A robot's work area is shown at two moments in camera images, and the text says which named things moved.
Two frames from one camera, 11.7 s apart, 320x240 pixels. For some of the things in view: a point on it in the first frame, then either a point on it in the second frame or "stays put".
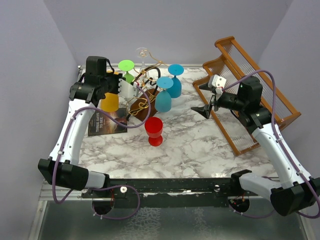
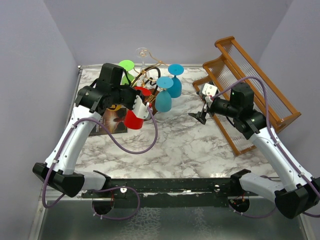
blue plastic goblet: x=163 y=102 stays put
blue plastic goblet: x=175 y=69 stays put
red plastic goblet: x=154 y=126 -> x=131 y=120
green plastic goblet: x=127 y=65 stays put
